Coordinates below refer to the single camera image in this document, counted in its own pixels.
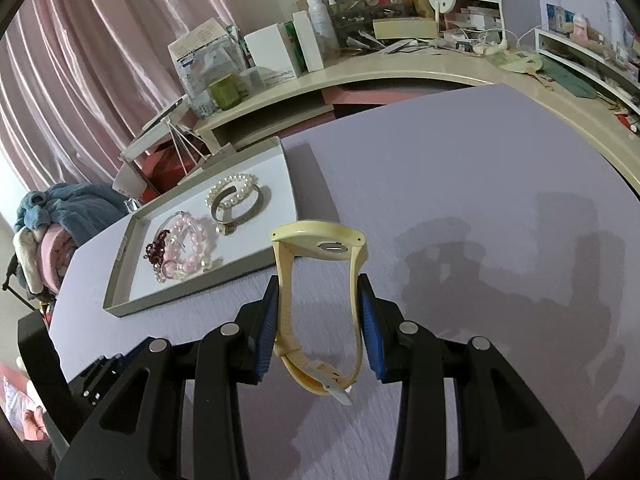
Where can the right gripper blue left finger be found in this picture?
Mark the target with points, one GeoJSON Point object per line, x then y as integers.
{"type": "Point", "coordinates": [265, 327]}

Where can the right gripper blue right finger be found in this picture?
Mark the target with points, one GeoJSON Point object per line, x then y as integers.
{"type": "Point", "coordinates": [373, 327]}

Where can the yellow wrist watch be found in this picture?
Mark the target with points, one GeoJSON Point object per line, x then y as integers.
{"type": "Point", "coordinates": [319, 338]}

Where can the silver cuff bangle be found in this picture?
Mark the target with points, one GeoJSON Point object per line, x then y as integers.
{"type": "Point", "coordinates": [232, 207]}

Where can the thin silver hoop bangle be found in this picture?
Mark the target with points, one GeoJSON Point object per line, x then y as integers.
{"type": "Point", "coordinates": [167, 246]}

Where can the grey shallow tray box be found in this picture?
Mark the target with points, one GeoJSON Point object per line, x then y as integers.
{"type": "Point", "coordinates": [210, 259]}

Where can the pink folded blanket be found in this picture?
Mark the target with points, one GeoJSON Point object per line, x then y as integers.
{"type": "Point", "coordinates": [55, 252]}

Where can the white paper gift bag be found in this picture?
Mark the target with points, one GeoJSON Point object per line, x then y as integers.
{"type": "Point", "coordinates": [192, 151]}

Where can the white storage box stand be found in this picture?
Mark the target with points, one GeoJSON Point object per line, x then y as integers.
{"type": "Point", "coordinates": [157, 129]}

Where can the white paper cup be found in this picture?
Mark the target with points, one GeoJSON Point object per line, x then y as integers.
{"type": "Point", "coordinates": [129, 183]}

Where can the blue fleece blanket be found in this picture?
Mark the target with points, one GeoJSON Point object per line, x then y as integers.
{"type": "Point", "coordinates": [83, 209]}

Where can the curved beige desk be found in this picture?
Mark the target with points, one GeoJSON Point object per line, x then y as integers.
{"type": "Point", "coordinates": [590, 119]}

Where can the green glass jar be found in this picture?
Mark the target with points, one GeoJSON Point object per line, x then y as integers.
{"type": "Point", "coordinates": [225, 92]}

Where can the tall narrow white box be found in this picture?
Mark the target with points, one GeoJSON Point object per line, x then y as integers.
{"type": "Point", "coordinates": [308, 42]}

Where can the white carton box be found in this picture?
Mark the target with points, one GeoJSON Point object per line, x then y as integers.
{"type": "Point", "coordinates": [273, 54]}

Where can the clear plastic medical bag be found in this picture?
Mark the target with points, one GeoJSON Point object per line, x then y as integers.
{"type": "Point", "coordinates": [205, 54]}

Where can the white spray bottle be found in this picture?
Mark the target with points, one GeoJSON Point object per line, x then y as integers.
{"type": "Point", "coordinates": [322, 24]}

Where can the green round hand fan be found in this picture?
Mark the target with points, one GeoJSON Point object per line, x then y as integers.
{"type": "Point", "coordinates": [520, 62]}

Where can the pink satin curtain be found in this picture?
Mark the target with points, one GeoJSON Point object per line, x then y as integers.
{"type": "Point", "coordinates": [80, 78]}

